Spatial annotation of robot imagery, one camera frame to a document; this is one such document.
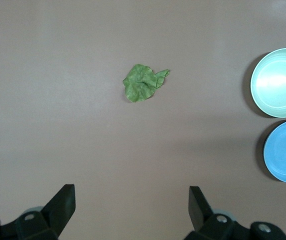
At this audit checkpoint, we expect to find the light green plate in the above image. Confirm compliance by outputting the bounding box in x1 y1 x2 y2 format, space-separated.
250 47 286 118

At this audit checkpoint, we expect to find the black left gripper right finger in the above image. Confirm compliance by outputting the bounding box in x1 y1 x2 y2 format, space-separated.
182 186 253 240

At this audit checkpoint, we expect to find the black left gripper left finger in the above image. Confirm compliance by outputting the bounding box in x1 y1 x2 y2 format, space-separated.
15 184 76 240

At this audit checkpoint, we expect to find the green lettuce leaf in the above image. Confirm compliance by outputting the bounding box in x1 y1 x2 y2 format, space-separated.
122 63 171 104

